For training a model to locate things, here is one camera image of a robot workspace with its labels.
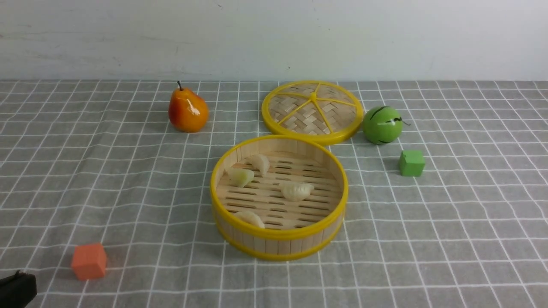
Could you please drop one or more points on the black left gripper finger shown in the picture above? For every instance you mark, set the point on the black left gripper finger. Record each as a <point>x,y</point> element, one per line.
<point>17,290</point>

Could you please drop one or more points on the white dumpling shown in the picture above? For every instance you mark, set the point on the white dumpling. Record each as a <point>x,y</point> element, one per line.
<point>250,218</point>
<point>293,191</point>

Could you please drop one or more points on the pale green dumpling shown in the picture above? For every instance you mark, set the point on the pale green dumpling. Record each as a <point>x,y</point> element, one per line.
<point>240,177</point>

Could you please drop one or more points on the pinkish dumpling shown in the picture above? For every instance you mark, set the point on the pinkish dumpling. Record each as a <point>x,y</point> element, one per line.
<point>260,162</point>

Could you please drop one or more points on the bamboo steamer tray yellow rim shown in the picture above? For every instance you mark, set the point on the bamboo steamer tray yellow rim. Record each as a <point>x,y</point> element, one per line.
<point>293,229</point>

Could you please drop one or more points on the woven bamboo steamer lid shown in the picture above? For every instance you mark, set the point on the woven bamboo steamer lid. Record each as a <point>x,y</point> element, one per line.
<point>319,111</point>

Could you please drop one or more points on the orange wooden cube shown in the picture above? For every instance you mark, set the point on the orange wooden cube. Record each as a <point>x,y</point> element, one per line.
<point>89,261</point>

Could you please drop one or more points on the grey checked tablecloth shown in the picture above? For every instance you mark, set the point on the grey checked tablecloth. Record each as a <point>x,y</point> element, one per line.
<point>97,161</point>

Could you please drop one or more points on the orange yellow toy pear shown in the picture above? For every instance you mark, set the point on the orange yellow toy pear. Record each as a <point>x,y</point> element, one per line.
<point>187,111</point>

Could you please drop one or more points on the green toy watermelon ball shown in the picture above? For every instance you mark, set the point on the green toy watermelon ball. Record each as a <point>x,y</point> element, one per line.
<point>383,125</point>

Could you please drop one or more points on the green wooden cube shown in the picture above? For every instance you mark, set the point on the green wooden cube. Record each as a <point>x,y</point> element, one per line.
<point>411,163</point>

